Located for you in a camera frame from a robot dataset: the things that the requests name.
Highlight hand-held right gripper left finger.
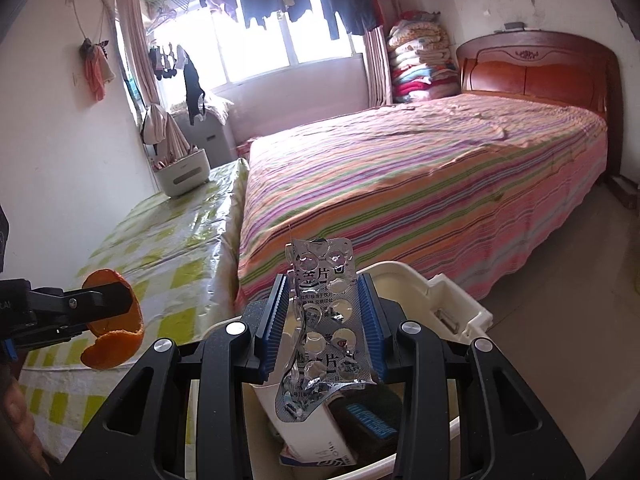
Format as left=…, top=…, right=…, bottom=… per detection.
left=62, top=275, right=291, bottom=480

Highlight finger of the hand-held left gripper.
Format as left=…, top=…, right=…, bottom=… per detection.
left=27, top=282, right=135, bottom=331
left=10, top=322, right=92, bottom=348

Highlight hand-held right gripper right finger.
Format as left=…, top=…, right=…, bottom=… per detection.
left=356, top=272, right=586, bottom=480

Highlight silver pill blister pack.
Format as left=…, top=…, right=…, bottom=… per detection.
left=280, top=236, right=377, bottom=421

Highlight orange peel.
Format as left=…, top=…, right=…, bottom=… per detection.
left=80, top=269, right=145, bottom=371

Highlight white plastic bin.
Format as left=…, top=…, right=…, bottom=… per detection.
left=182, top=260, right=493, bottom=480

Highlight white red medicine box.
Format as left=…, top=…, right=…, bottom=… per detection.
left=250, top=382, right=358, bottom=468

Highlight person's left hand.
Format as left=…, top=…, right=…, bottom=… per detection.
left=0, top=365, right=51, bottom=478

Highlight yellow checkered plastic tablecloth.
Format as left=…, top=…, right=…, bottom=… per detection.
left=17, top=157, right=251, bottom=461

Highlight striped bed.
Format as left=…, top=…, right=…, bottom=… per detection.
left=237, top=92, right=608, bottom=301

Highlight white round container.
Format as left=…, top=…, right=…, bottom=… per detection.
left=151, top=147, right=210, bottom=197

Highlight white cabinet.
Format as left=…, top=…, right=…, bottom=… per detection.
left=172, top=110, right=236, bottom=167

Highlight orange cloth on hook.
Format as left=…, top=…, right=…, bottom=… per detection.
left=80, top=39, right=117, bottom=103

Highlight white lace cloth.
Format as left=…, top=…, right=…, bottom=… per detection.
left=167, top=91, right=236, bottom=123

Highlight black hanging garment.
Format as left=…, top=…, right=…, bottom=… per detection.
left=182, top=55, right=211, bottom=126

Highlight hanging small garments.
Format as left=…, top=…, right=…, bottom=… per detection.
left=147, top=44, right=188, bottom=81

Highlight pink straight curtain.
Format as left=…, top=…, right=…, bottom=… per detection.
left=362, top=25, right=393, bottom=108

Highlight pink tied curtain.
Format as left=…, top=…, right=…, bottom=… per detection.
left=115, top=0, right=193, bottom=158

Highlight stack of folded blankets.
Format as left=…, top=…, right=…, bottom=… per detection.
left=387, top=10, right=461, bottom=105

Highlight window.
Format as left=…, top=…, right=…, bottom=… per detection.
left=145, top=0, right=366, bottom=86

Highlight wooden bed headboard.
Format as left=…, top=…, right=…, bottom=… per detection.
left=455, top=30, right=626, bottom=181

